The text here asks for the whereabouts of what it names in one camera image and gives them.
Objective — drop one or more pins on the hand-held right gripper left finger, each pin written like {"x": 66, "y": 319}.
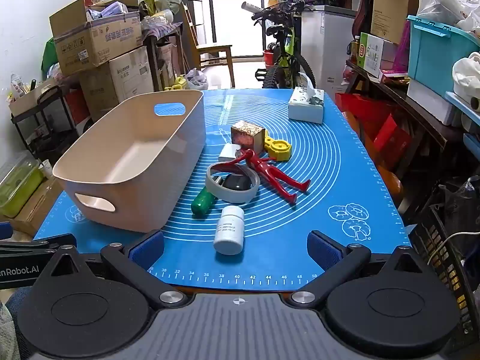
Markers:
{"x": 148, "y": 250}

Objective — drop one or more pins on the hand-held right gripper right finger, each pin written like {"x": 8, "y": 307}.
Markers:
{"x": 324, "y": 250}

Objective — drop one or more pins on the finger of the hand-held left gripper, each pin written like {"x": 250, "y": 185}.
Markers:
{"x": 37, "y": 240}

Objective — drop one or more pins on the green plastic bottle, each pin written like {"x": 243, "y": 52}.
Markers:
{"x": 202, "y": 203}

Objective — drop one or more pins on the beige plastic storage basket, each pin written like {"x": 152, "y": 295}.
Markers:
{"x": 123, "y": 165}

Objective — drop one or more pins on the red figure toy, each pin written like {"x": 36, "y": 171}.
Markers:
{"x": 268, "y": 174}

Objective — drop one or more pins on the flat brown cardboard box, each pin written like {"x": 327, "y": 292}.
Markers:
{"x": 35, "y": 210}

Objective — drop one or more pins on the green lidded food container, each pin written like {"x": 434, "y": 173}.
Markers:
{"x": 18, "y": 187}

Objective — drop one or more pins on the blue silicone mat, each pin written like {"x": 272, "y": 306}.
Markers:
{"x": 311, "y": 180}

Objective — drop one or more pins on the white paper cup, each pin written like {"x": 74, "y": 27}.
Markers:
{"x": 45, "y": 168}

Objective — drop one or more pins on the white pill bottle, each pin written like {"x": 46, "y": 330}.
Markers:
{"x": 229, "y": 230}

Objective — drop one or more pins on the yellow toy gear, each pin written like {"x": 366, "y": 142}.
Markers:
{"x": 278, "y": 150}

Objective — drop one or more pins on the black earbud case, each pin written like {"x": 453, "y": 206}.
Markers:
{"x": 236, "y": 183}

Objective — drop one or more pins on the black metal cart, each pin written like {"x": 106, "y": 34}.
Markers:
{"x": 45, "y": 127}

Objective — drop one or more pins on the black plastic crate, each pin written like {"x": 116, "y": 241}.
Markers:
{"x": 446, "y": 270}

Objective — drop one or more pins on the white charger plug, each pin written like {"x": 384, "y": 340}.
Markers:
{"x": 228, "y": 152}

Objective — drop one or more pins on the brown patterned cube box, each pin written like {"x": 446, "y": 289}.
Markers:
{"x": 247, "y": 137}

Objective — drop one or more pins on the red gift bags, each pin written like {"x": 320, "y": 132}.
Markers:
{"x": 371, "y": 120}

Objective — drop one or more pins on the small cardboard box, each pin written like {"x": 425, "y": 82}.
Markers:
{"x": 28, "y": 101}

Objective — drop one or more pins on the white floral tissue box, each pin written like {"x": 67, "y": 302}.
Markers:
{"x": 305, "y": 105}

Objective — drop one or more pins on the dark wooden side table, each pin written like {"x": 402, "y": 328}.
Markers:
{"x": 416, "y": 114}

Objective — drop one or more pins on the yellow plastic toy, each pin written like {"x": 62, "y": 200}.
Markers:
{"x": 176, "y": 83}

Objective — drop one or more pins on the grey plastic bag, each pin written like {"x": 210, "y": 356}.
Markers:
{"x": 197, "y": 79}

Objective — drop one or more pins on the white foam box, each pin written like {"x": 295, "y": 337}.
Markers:
{"x": 429, "y": 101}

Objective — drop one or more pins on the green black bicycle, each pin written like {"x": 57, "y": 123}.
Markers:
{"x": 287, "y": 58}

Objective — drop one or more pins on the white chest freezer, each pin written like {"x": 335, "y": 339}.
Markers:
{"x": 326, "y": 52}

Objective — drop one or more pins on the red bucket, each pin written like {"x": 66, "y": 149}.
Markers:
{"x": 269, "y": 59}

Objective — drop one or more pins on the green white carton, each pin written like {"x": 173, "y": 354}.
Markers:
{"x": 371, "y": 56}

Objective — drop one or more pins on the open cardboard box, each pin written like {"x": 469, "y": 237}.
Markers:
{"x": 95, "y": 41}

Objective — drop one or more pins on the wooden chair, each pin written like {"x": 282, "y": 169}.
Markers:
{"x": 210, "y": 50}

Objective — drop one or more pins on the teal plastic storage bin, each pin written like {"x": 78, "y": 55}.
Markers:
{"x": 437, "y": 54}

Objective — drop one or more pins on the tall brown cardboard sheet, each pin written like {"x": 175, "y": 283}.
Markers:
{"x": 392, "y": 5}

